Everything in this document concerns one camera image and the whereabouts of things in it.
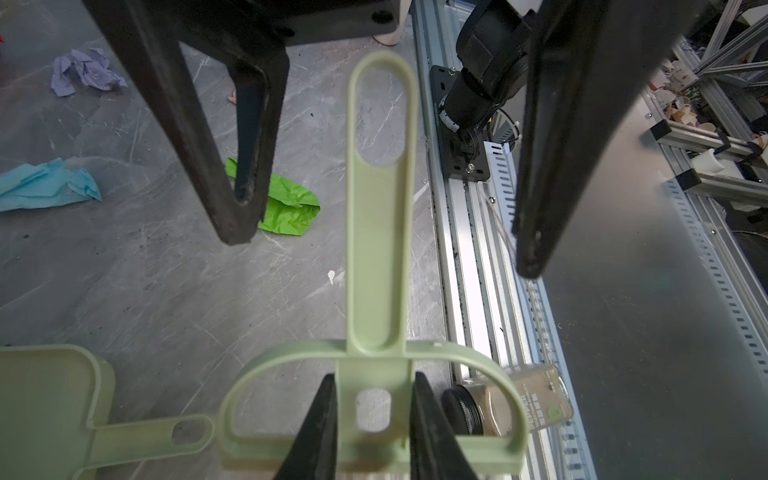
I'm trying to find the purple paper scrap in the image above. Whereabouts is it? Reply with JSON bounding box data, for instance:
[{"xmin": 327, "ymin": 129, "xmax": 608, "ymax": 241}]
[{"xmin": 50, "ymin": 48, "xmax": 128, "ymax": 98}]

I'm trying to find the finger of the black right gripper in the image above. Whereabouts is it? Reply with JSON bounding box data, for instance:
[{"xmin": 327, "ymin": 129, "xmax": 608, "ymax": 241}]
[
  {"xmin": 512, "ymin": 0, "xmax": 706, "ymax": 279},
  {"xmin": 85, "ymin": 1, "xmax": 289, "ymax": 245}
]

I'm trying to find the glass jar black lid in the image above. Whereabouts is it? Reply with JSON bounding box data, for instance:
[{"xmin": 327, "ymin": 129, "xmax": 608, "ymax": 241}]
[{"xmin": 441, "ymin": 363, "xmax": 575, "ymax": 437}]

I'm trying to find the green hand brush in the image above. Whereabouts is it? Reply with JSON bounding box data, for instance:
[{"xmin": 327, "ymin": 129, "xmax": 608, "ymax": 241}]
[{"xmin": 216, "ymin": 51, "xmax": 529, "ymax": 477}]

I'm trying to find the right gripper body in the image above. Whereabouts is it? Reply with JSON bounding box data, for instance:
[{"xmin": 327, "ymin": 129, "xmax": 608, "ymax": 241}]
[{"xmin": 252, "ymin": 0, "xmax": 400, "ymax": 45}]

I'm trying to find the white cable duct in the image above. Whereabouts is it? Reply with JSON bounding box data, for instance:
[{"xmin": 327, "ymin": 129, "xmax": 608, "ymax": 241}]
[{"xmin": 665, "ymin": 178, "xmax": 767, "ymax": 387}]

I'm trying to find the cyan paper scrap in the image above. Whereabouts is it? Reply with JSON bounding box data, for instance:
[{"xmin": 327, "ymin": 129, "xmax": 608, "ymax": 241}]
[{"xmin": 1, "ymin": 159, "xmax": 102, "ymax": 212}]

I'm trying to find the green paper scrap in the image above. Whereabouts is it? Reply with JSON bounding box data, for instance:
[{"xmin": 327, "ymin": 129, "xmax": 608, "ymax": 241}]
[{"xmin": 258, "ymin": 174, "xmax": 321, "ymax": 236}]

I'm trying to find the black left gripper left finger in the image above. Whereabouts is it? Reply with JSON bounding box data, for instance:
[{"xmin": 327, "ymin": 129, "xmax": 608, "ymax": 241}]
[{"xmin": 273, "ymin": 374, "xmax": 338, "ymax": 480}]

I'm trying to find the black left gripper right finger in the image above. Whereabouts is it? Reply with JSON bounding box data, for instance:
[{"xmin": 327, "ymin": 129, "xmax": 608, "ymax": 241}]
[{"xmin": 409, "ymin": 372, "xmax": 477, "ymax": 480}]

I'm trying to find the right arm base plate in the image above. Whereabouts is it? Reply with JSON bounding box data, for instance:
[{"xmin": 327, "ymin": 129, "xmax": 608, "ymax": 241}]
[{"xmin": 429, "ymin": 65, "xmax": 491, "ymax": 182}]

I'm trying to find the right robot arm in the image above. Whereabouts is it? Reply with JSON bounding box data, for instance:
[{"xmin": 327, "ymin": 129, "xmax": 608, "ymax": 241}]
[{"xmin": 86, "ymin": 1, "xmax": 703, "ymax": 279}]

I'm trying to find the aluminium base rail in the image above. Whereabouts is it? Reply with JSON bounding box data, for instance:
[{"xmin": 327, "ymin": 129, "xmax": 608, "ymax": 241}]
[{"xmin": 411, "ymin": 0, "xmax": 598, "ymax": 480}]

